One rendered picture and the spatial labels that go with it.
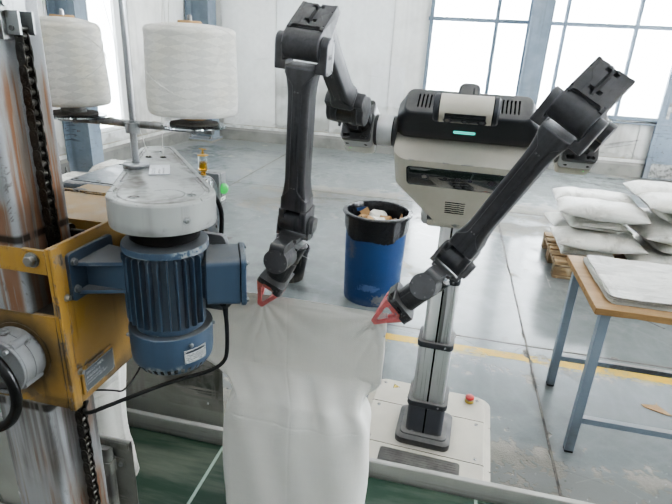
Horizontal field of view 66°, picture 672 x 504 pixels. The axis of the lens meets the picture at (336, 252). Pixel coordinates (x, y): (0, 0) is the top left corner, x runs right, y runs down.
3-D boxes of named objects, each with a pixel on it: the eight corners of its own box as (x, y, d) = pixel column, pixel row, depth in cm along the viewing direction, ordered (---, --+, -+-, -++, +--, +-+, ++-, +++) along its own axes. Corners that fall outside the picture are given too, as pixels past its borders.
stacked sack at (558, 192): (628, 204, 464) (632, 190, 460) (638, 217, 427) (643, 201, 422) (551, 194, 482) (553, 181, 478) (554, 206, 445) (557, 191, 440)
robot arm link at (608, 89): (651, 74, 83) (599, 39, 86) (587, 142, 87) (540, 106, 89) (616, 129, 124) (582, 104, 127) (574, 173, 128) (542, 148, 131)
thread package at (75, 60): (128, 106, 108) (120, 18, 102) (82, 113, 95) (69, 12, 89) (65, 101, 111) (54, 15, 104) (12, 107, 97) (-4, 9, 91)
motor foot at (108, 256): (157, 281, 98) (153, 238, 95) (119, 309, 87) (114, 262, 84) (113, 275, 99) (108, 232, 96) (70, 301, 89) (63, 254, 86)
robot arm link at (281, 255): (318, 215, 119) (284, 206, 121) (300, 227, 109) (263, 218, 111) (311, 262, 123) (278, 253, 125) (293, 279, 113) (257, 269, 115)
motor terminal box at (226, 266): (246, 294, 104) (246, 240, 100) (249, 318, 95) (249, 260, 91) (204, 296, 102) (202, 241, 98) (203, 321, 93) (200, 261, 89)
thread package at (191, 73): (251, 118, 104) (251, 25, 98) (215, 128, 89) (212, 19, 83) (176, 111, 107) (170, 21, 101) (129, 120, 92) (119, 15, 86)
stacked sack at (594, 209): (639, 216, 428) (643, 201, 424) (649, 231, 391) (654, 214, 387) (555, 205, 448) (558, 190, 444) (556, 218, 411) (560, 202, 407)
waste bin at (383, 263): (406, 285, 397) (416, 203, 373) (399, 315, 350) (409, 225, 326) (345, 276, 406) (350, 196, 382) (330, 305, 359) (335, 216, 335)
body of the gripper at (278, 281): (255, 281, 121) (268, 257, 118) (270, 265, 131) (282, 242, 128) (278, 296, 121) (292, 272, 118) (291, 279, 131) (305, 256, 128)
